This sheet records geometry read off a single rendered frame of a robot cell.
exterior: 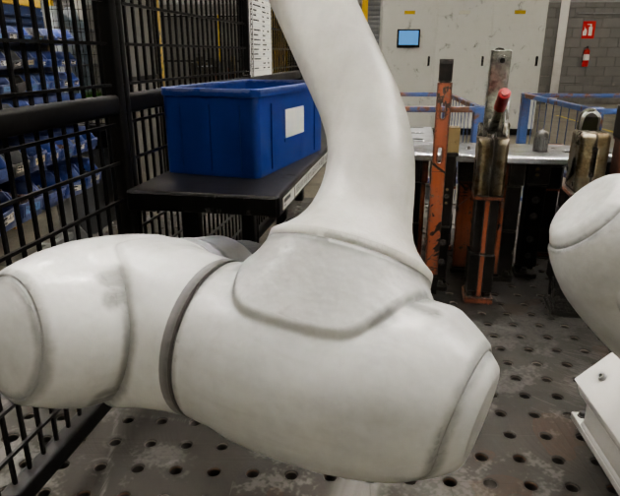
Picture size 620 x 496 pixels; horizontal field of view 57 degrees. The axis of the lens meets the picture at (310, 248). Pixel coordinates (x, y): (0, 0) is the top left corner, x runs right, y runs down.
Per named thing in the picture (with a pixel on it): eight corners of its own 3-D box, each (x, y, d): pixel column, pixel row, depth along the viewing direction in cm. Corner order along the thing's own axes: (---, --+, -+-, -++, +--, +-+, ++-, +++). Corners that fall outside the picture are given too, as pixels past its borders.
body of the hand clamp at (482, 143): (488, 292, 128) (506, 135, 116) (492, 305, 121) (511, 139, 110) (461, 290, 129) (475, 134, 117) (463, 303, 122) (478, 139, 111)
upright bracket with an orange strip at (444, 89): (436, 291, 128) (454, 58, 112) (436, 294, 127) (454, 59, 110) (422, 290, 128) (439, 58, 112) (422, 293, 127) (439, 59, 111)
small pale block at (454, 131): (446, 285, 131) (460, 125, 119) (447, 291, 128) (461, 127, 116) (431, 284, 132) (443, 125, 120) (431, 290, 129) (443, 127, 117)
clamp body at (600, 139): (580, 300, 124) (608, 127, 112) (594, 324, 113) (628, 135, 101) (534, 297, 125) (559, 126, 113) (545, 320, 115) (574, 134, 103)
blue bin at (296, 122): (324, 149, 112) (324, 80, 108) (260, 179, 85) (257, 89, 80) (247, 145, 117) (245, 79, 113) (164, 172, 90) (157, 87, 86)
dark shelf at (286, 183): (353, 132, 159) (353, 121, 158) (279, 218, 76) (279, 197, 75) (277, 130, 163) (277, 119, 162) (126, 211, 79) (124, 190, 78)
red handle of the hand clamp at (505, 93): (502, 126, 116) (517, 87, 101) (502, 136, 116) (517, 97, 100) (480, 126, 117) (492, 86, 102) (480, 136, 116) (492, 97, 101)
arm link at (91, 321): (126, 344, 47) (260, 390, 42) (-64, 406, 34) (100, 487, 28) (137, 217, 46) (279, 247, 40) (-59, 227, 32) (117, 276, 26)
